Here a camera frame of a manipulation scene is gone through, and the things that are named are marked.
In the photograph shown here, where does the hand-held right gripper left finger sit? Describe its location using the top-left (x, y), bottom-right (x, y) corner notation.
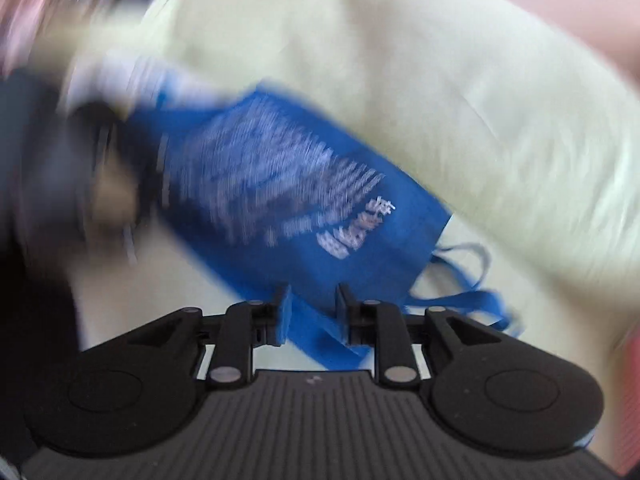
top-left (127, 284), bottom-right (292, 388)

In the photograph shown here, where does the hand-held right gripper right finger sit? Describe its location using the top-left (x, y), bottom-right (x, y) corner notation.
top-left (336, 282), bottom-right (496, 388)

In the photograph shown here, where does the blue shopping bag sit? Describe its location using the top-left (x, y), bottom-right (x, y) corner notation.
top-left (115, 77), bottom-right (526, 368)

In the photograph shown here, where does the light green sofa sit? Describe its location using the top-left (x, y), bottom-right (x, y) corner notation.
top-left (65, 0), bottom-right (640, 476)

